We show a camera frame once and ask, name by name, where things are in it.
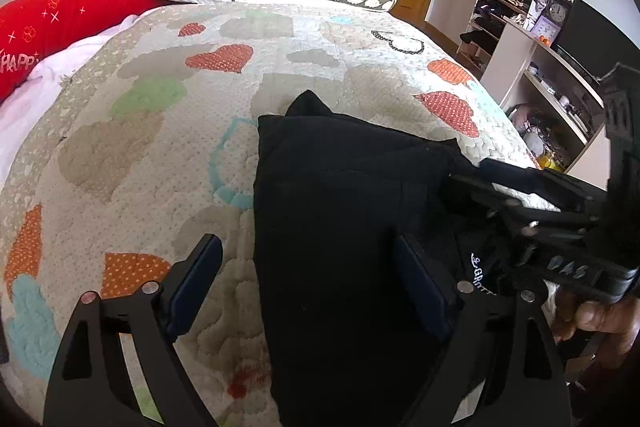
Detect person's right hand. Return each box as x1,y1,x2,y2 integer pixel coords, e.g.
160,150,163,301
552,284,640,348

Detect long red pillow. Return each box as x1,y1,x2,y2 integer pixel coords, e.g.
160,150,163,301
0,0,318,102

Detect dark mantel clock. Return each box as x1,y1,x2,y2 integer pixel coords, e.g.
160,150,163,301
544,0,573,25

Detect black pants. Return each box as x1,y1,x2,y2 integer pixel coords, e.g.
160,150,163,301
252,89,556,427

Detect cable clutter pile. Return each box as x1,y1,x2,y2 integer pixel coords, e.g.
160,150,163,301
505,104,571,172

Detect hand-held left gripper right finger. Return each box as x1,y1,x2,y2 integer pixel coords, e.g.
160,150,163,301
395,234,573,427

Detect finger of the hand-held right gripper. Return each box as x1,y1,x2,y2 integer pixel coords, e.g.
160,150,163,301
441,176,599,269
479,157,609,214

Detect heart patterned quilt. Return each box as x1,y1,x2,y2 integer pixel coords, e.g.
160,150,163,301
0,0,558,427

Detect black television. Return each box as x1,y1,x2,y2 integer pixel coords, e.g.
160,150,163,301
555,0,640,82

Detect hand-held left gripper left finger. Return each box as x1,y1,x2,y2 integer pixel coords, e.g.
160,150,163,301
42,234,223,427

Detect white bed sheet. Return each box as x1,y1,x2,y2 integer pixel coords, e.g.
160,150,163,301
0,14,141,188

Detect white shelf unit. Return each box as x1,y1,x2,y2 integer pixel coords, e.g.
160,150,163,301
455,0,608,188

